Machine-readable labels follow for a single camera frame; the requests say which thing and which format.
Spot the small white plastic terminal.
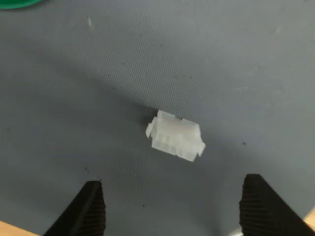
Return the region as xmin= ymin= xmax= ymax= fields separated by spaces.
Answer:
xmin=145 ymin=110 xmax=206 ymax=163

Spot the dark grey mat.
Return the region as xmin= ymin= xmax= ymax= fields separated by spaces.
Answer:
xmin=0 ymin=0 xmax=315 ymax=236

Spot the round green lid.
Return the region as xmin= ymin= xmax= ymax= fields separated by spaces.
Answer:
xmin=0 ymin=0 xmax=43 ymax=10

